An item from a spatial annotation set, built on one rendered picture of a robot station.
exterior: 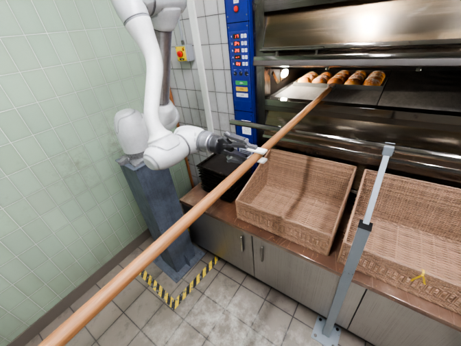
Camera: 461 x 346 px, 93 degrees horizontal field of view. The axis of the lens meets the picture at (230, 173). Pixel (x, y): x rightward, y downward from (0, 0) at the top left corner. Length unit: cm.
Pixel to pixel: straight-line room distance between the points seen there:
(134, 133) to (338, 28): 111
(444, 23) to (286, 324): 168
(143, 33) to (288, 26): 74
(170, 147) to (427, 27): 109
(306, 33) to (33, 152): 159
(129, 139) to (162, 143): 45
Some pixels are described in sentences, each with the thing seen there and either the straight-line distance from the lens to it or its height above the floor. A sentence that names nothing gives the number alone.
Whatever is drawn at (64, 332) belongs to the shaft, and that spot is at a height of 121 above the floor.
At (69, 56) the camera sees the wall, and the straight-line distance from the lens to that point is 168.
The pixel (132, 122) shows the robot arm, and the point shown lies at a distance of 126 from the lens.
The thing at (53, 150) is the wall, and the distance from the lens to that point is 167.
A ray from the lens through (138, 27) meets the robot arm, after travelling 99.
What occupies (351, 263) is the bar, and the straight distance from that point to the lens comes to 109.
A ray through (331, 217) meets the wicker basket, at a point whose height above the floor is 59.
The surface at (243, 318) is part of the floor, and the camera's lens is 172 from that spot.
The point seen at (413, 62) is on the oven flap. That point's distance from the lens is 114.
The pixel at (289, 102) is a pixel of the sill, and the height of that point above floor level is 117.
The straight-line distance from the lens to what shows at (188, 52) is 173.
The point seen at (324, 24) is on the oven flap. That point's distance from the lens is 132.
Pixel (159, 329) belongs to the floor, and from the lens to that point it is 181.
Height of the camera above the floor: 160
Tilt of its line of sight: 34 degrees down
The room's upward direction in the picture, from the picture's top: 7 degrees counter-clockwise
